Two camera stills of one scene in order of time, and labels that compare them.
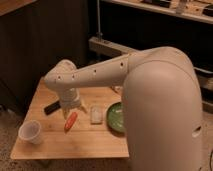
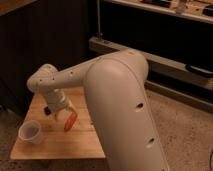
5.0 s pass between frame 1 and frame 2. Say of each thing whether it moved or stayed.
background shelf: stayed
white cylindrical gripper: moved
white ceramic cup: stayed
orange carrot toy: stayed
